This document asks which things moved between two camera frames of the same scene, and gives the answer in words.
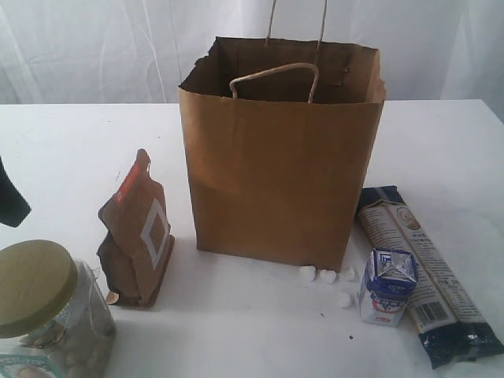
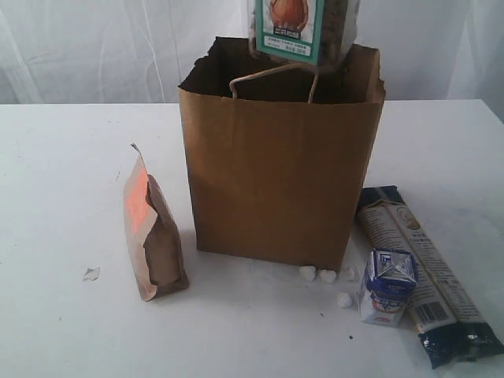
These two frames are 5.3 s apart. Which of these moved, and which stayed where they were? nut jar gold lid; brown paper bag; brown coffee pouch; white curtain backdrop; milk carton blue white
Moved: brown coffee pouch; nut jar gold lid
Stayed: milk carton blue white; white curtain backdrop; brown paper bag
